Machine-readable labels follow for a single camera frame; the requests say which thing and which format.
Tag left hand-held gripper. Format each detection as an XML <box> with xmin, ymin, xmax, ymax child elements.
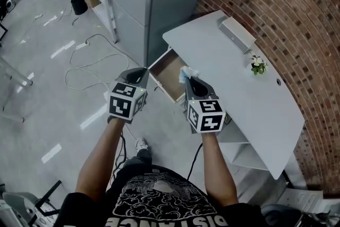
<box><xmin>107</xmin><ymin>67</ymin><xmax>149</xmax><ymax>125</ymax></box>

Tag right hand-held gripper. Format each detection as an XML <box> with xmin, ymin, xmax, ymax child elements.
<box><xmin>184</xmin><ymin>75</ymin><xmax>226</xmax><ymax>135</ymax></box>

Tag clear plastic bag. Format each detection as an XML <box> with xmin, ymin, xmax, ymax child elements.
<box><xmin>179</xmin><ymin>66</ymin><xmax>200</xmax><ymax>85</ymax></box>

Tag white wooden drawer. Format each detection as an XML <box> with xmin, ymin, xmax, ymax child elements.
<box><xmin>148</xmin><ymin>47</ymin><xmax>188</xmax><ymax>104</ymax></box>

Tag person's right forearm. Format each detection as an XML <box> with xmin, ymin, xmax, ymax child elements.
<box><xmin>200</xmin><ymin>131</ymin><xmax>239</xmax><ymax>207</ymax></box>

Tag person's left forearm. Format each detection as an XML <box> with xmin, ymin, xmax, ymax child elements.
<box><xmin>75</xmin><ymin>116</ymin><xmax>126</xmax><ymax>203</ymax></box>

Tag white curved desk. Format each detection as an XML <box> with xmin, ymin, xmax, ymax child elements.
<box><xmin>161</xmin><ymin>10</ymin><xmax>305</xmax><ymax>180</ymax></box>

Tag person's left white sneaker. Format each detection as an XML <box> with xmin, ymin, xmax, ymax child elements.
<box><xmin>134</xmin><ymin>137</ymin><xmax>149</xmax><ymax>153</ymax></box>

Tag black trousers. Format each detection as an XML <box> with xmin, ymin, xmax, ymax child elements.
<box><xmin>114</xmin><ymin>148</ymin><xmax>154</xmax><ymax>181</ymax></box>

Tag small potted flower plant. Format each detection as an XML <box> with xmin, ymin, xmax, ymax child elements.
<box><xmin>248</xmin><ymin>52</ymin><xmax>269</xmax><ymax>77</ymax></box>

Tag beige speaker box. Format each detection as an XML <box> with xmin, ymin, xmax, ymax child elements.
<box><xmin>218</xmin><ymin>16</ymin><xmax>257</xmax><ymax>54</ymax></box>

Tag black printed t-shirt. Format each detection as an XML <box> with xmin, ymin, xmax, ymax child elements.
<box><xmin>54</xmin><ymin>164</ymin><xmax>269</xmax><ymax>227</ymax></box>

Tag black waste bin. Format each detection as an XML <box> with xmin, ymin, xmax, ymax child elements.
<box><xmin>70</xmin><ymin>0</ymin><xmax>89</xmax><ymax>16</ymax></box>

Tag black metal stand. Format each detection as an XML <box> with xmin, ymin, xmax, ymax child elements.
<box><xmin>34</xmin><ymin>180</ymin><xmax>63</xmax><ymax>217</ymax></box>

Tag white door panel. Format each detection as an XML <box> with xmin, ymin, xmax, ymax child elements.
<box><xmin>276</xmin><ymin>188</ymin><xmax>324</xmax><ymax>214</ymax></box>

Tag grey plastic chair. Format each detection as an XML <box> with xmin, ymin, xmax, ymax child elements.
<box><xmin>2</xmin><ymin>191</ymin><xmax>38</xmax><ymax>227</ymax></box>

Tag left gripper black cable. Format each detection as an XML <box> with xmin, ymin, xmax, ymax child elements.
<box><xmin>109</xmin><ymin>132</ymin><xmax>129</xmax><ymax>184</ymax></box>

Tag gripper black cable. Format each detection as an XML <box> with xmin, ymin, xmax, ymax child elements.
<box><xmin>186</xmin><ymin>142</ymin><xmax>204</xmax><ymax>182</ymax></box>
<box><xmin>109</xmin><ymin>132</ymin><xmax>129</xmax><ymax>184</ymax></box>

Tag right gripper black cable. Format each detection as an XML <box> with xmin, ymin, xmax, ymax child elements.
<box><xmin>186</xmin><ymin>142</ymin><xmax>204</xmax><ymax>182</ymax></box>

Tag white floor cable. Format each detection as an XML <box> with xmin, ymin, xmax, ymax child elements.
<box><xmin>65</xmin><ymin>33</ymin><xmax>143</xmax><ymax>91</ymax></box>

